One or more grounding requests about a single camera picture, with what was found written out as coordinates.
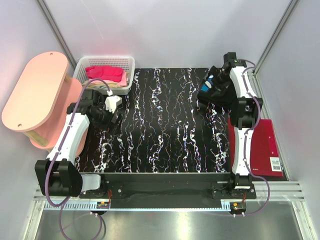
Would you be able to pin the folded red t-shirt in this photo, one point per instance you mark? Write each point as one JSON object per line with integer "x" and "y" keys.
{"x": 264, "y": 155}

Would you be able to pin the black t-shirt with daisy print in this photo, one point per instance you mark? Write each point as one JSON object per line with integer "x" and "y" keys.
{"x": 205, "y": 92}

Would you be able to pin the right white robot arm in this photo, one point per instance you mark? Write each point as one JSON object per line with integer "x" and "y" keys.
{"x": 245, "y": 112}

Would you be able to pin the magenta t-shirt in basket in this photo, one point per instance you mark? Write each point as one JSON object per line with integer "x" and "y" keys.
{"x": 103, "y": 69}

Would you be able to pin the light pink garment in basket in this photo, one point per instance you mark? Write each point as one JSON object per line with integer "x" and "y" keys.
{"x": 114, "y": 80}

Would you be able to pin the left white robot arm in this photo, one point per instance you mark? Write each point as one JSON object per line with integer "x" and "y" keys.
{"x": 57, "y": 175}

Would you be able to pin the white plastic laundry basket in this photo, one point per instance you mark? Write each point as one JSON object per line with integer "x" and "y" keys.
{"x": 127, "y": 63}

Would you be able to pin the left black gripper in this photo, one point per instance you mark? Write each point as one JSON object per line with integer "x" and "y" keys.
{"x": 106, "y": 126}

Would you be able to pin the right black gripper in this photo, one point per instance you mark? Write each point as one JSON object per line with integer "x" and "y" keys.
{"x": 221, "y": 88}

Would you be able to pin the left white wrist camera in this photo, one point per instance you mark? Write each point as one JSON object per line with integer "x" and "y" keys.
{"x": 112, "y": 102}

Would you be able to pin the pink three-tier wooden shelf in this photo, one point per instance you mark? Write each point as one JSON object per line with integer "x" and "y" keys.
{"x": 37, "y": 106}

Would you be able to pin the beige garment in basket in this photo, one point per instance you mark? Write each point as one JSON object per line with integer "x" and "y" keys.
{"x": 99, "y": 85}

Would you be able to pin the black marbled table mat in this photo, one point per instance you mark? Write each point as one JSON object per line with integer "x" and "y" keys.
{"x": 164, "y": 129}

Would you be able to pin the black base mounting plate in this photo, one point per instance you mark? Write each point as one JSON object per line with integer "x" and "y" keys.
{"x": 212, "y": 185}

